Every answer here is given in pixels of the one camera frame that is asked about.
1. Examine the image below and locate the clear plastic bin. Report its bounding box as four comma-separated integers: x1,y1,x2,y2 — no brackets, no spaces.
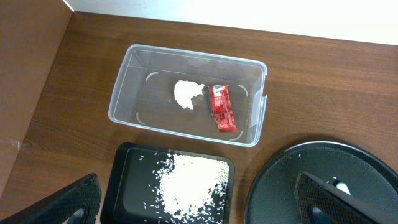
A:
108,44,267,147

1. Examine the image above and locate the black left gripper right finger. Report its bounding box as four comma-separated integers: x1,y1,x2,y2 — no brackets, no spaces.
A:
294,172,397,224

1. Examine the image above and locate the red sauce packet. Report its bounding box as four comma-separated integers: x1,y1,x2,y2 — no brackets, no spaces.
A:
208,85,237,132

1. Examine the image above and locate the white tissue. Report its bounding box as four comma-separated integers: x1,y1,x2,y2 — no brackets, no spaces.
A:
174,80,205,110

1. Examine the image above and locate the pile of white rice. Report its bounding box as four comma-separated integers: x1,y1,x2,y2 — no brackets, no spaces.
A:
138,152,231,224

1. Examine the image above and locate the black rectangular tray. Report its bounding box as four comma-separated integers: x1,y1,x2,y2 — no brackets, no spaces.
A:
100,142,235,223

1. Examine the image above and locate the round black tray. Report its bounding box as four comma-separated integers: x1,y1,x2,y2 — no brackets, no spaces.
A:
244,141,397,224

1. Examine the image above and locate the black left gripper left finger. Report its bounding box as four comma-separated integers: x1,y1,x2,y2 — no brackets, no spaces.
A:
1,173,101,224

